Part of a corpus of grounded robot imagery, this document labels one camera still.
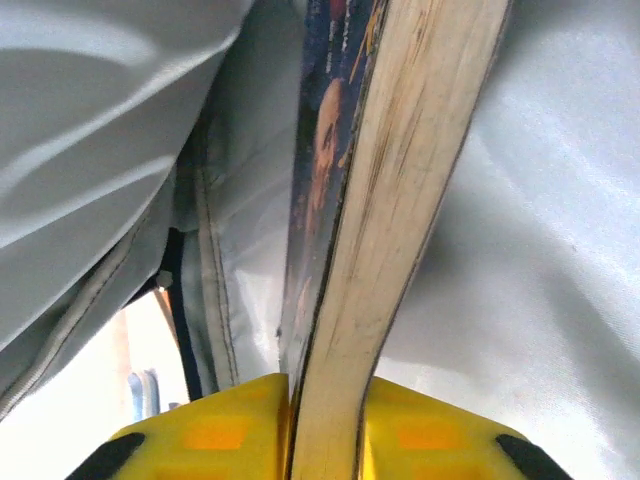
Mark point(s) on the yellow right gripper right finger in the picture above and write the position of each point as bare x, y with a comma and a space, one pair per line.
425, 440

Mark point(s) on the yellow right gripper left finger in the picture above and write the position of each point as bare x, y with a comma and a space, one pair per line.
225, 435

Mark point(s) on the portrait cover paperback book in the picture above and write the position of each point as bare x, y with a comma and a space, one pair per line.
400, 200

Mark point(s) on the navy blue backpack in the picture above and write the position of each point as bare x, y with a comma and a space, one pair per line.
550, 200

